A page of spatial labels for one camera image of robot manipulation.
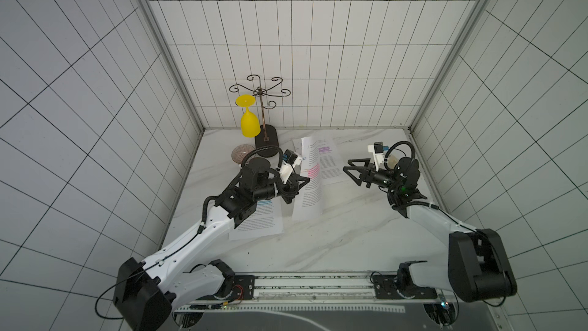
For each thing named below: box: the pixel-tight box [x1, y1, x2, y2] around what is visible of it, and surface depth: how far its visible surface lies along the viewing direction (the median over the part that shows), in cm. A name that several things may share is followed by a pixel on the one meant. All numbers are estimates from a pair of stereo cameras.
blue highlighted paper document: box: [228, 196, 285, 241], surface depth 89 cm
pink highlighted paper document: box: [292, 136, 323, 222], surface depth 72 cm
